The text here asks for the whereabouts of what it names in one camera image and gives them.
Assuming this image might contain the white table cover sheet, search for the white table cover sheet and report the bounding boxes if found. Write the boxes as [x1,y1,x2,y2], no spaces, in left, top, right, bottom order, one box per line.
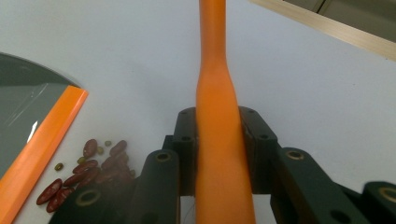
[0,0,396,224]

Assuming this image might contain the red and green beans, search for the red and green beans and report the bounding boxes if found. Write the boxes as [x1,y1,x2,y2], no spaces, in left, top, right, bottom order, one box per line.
[35,138,138,215]

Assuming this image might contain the grey dustpan with orange lip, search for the grey dustpan with orange lip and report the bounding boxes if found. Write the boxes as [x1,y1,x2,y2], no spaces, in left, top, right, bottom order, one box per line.
[0,51,90,224]

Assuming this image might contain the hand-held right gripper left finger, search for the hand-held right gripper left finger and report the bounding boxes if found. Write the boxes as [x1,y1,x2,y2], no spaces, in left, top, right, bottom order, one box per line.
[128,106,200,224]

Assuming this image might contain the orange brush with grey bristles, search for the orange brush with grey bristles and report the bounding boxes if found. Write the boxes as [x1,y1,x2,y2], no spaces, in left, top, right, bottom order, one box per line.
[194,0,257,224]

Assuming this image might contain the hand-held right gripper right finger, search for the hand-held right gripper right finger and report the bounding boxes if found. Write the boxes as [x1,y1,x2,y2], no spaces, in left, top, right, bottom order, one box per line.
[238,105,372,224]

